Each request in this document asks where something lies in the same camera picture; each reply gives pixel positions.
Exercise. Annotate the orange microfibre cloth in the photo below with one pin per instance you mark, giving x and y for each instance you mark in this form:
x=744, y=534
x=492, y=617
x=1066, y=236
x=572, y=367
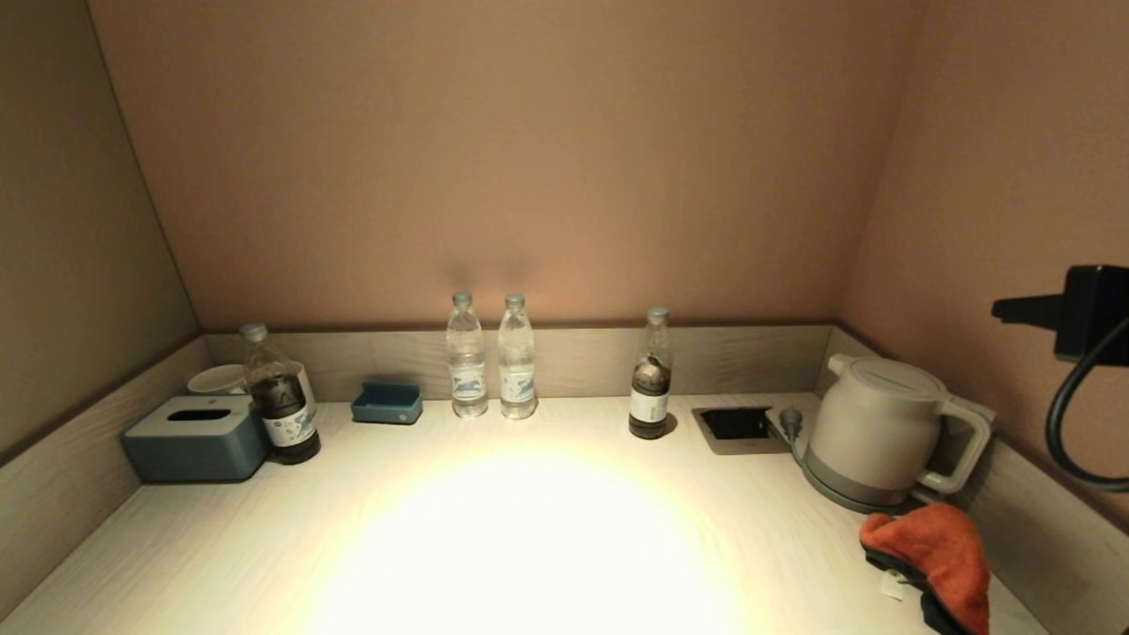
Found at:
x=944, y=547

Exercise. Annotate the red and black right arm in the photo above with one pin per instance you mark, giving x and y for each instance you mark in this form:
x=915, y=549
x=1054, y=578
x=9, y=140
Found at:
x=1098, y=309

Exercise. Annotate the clear water bottle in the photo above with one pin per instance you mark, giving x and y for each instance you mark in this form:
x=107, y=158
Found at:
x=467, y=370
x=517, y=370

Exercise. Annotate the slim dark drink bottle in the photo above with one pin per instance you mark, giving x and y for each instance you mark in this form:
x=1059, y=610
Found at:
x=649, y=397

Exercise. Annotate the small blue tray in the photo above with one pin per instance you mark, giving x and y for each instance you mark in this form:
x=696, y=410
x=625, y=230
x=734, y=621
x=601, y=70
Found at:
x=386, y=407

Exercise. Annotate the recessed black socket box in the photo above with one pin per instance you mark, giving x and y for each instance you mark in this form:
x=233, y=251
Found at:
x=736, y=425

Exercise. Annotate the grey power plug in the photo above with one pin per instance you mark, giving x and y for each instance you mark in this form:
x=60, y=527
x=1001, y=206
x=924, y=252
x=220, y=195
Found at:
x=789, y=422

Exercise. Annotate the large dark drink bottle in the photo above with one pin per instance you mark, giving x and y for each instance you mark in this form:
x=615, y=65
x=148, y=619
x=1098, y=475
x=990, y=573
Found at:
x=283, y=406

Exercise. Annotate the grey kettle base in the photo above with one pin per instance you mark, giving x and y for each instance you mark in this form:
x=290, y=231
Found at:
x=833, y=492

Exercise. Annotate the white electric kettle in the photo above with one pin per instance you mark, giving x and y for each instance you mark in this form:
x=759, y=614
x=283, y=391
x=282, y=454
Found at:
x=873, y=423

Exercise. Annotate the white ceramic mug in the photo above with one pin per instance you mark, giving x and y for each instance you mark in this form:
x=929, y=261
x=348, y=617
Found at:
x=212, y=380

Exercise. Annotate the blue-grey tissue box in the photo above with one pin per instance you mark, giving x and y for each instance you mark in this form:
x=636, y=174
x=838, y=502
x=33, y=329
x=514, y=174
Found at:
x=196, y=445

